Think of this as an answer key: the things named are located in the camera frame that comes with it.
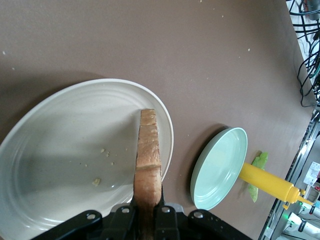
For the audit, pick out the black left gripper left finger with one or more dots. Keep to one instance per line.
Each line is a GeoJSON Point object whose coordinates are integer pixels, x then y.
{"type": "Point", "coordinates": [120, 225]}

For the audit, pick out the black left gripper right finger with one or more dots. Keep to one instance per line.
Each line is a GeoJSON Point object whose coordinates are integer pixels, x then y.
{"type": "Point", "coordinates": [165, 225]}

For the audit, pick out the brown bread slice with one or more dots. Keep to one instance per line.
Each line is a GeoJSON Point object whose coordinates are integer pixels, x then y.
{"type": "Point", "coordinates": [147, 150]}

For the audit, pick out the green lettuce leaf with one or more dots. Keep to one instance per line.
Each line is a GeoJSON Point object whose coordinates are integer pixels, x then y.
{"type": "Point", "coordinates": [261, 160]}

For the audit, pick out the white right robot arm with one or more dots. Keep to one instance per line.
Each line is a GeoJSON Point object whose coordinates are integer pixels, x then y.
{"type": "Point", "coordinates": [302, 225]}

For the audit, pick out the mint green plate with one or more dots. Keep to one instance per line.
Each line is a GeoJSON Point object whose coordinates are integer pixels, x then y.
{"type": "Point", "coordinates": [217, 170]}

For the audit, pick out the beige plate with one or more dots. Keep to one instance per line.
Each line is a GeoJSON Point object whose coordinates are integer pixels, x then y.
{"type": "Point", "coordinates": [62, 137]}

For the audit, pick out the yellow mustard squeeze bottle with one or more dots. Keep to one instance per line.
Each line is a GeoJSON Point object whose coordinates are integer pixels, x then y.
{"type": "Point", "coordinates": [265, 178]}

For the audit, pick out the aluminium frame rack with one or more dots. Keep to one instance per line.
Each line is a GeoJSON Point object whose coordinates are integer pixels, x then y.
{"type": "Point", "coordinates": [300, 155]}

